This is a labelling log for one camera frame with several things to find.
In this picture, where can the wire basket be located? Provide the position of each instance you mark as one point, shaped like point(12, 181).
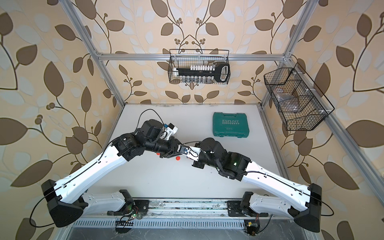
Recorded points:
point(181, 58)
point(314, 105)

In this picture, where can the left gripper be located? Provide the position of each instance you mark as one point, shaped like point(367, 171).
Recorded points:
point(172, 147)

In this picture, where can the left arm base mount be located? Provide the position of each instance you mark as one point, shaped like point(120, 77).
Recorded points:
point(130, 205)

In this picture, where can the plastic bag in basket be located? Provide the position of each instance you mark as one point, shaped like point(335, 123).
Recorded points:
point(287, 102)

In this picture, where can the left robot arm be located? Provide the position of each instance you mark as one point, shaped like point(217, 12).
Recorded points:
point(68, 200)

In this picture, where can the black white tool in basket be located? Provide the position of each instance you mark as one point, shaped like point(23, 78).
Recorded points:
point(217, 73)

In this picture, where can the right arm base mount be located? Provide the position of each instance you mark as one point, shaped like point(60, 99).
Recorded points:
point(242, 208)

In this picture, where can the back wire basket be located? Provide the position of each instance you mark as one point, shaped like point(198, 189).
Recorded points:
point(181, 58)

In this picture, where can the right wire basket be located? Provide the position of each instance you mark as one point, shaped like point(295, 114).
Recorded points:
point(314, 105)

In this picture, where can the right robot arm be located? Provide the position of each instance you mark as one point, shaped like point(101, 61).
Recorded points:
point(301, 203)

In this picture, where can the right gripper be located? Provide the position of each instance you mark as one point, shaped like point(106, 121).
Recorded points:
point(198, 164)

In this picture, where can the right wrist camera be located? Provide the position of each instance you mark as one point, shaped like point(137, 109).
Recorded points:
point(190, 152)

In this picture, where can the green tool case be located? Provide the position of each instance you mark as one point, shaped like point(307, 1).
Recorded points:
point(230, 125)

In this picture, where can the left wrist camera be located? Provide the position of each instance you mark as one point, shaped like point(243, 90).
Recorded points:
point(169, 131)

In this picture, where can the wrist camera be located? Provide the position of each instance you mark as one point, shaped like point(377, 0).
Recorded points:
point(190, 152)
point(169, 131)

